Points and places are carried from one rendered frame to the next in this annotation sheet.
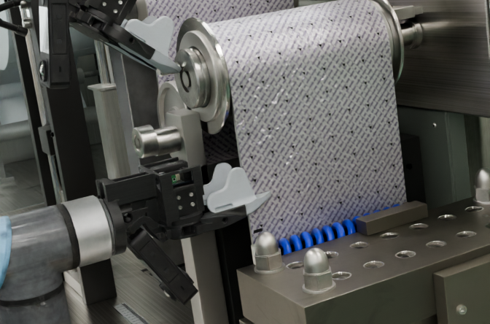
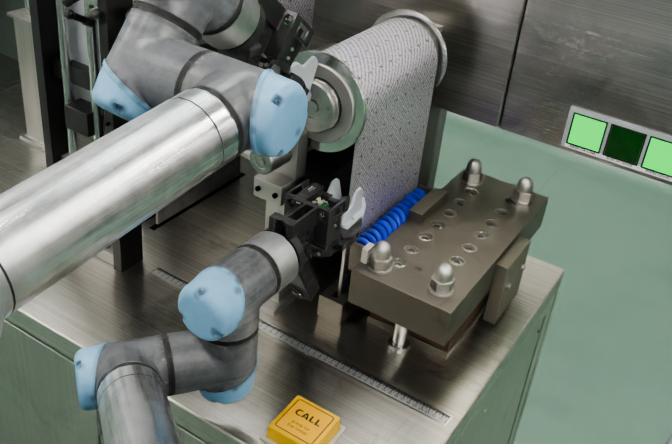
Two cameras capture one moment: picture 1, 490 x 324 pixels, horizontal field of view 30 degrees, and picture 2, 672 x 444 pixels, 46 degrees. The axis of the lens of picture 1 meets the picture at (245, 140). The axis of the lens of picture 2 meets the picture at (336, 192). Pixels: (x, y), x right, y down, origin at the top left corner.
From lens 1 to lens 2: 0.74 m
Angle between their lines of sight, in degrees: 38
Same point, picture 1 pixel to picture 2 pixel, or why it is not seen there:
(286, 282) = (409, 284)
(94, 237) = (290, 274)
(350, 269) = not seen: hidden behind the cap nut
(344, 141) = (402, 147)
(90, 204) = (281, 244)
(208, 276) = not seen: hidden behind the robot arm
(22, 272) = (247, 318)
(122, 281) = not seen: hidden behind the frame
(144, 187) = (311, 220)
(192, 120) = (304, 138)
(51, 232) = (266, 278)
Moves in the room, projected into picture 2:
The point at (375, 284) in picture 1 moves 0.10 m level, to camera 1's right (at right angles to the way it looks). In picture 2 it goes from (477, 283) to (527, 265)
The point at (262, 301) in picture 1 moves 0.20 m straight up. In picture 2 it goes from (385, 298) to (404, 177)
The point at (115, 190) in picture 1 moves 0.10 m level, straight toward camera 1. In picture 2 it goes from (297, 228) to (349, 267)
